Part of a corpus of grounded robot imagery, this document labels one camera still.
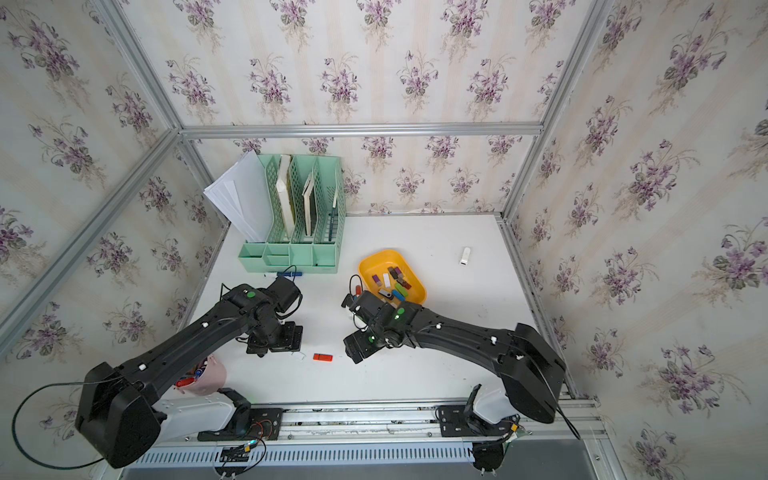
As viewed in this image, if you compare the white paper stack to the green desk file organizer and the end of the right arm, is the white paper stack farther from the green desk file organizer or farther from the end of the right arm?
the end of the right arm

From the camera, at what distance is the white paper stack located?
0.92 metres

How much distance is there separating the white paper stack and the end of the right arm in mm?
573

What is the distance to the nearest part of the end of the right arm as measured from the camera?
564mm
